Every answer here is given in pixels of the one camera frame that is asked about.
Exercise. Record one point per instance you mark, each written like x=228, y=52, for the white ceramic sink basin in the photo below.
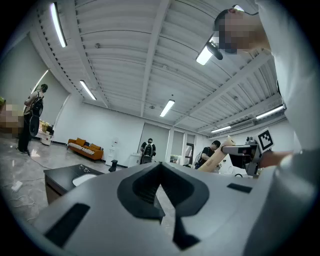
x=83, y=179

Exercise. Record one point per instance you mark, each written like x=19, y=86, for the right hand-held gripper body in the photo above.
x=250, y=161

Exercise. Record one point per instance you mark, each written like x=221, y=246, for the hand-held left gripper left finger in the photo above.
x=100, y=205

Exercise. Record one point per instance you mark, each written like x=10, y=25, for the person's white shirt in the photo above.
x=295, y=75

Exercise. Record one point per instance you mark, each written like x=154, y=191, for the orange sofa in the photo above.
x=87, y=150

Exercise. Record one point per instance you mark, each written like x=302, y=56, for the long ceiling light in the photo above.
x=203, y=56
x=270, y=112
x=88, y=90
x=221, y=129
x=167, y=108
x=58, y=25

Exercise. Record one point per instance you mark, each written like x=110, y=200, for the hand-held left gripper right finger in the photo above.
x=225, y=207

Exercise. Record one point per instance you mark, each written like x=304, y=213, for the white low cabinet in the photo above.
x=135, y=160

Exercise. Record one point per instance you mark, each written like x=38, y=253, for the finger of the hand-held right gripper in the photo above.
x=237, y=149

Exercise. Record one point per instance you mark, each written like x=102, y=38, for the black head-worn camera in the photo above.
x=215, y=50

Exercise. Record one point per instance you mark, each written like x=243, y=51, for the person's head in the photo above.
x=240, y=27

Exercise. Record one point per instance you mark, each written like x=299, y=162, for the person's right forearm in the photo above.
x=275, y=158

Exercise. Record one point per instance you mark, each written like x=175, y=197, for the small chrome fitting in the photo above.
x=84, y=168

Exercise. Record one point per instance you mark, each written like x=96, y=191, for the white round cabinet red dot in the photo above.
x=47, y=138

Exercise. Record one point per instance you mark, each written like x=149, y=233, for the white water dispenser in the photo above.
x=112, y=152

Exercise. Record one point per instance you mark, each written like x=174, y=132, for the grey roller blind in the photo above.
x=178, y=142
x=56, y=105
x=156, y=135
x=20, y=70

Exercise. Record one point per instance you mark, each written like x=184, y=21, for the ceiling air conditioner unit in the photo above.
x=241, y=125

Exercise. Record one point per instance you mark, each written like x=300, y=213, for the white power strip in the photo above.
x=17, y=186

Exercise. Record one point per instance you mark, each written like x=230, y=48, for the black vanity countertop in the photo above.
x=60, y=175

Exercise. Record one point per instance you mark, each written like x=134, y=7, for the black faucet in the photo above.
x=113, y=166

